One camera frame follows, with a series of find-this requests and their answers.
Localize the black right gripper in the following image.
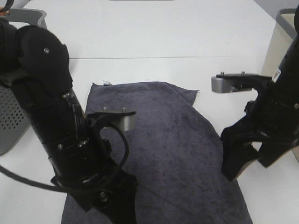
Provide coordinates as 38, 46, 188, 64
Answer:
221, 116, 299, 181

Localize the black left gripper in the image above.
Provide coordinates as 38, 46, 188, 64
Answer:
51, 163, 137, 224

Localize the dark grey towel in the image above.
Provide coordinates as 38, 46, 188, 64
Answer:
61, 81, 253, 224

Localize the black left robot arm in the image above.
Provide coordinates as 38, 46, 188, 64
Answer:
0, 19, 138, 224

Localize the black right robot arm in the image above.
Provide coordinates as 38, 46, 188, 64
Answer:
216, 36, 299, 181

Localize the white towel label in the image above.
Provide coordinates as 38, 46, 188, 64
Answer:
102, 80, 112, 86

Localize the grey perforated plastic basket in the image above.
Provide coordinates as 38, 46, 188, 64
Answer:
0, 8, 47, 155

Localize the beige fabric storage bin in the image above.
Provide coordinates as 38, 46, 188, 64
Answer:
261, 8, 299, 163

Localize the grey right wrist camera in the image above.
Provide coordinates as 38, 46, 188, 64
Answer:
211, 71, 252, 93

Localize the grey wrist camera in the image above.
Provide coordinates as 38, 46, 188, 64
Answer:
211, 71, 252, 93
103, 107, 136, 132

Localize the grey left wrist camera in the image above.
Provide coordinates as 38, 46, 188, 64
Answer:
103, 107, 136, 132

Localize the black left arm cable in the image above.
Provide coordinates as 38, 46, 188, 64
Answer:
0, 121, 130, 193

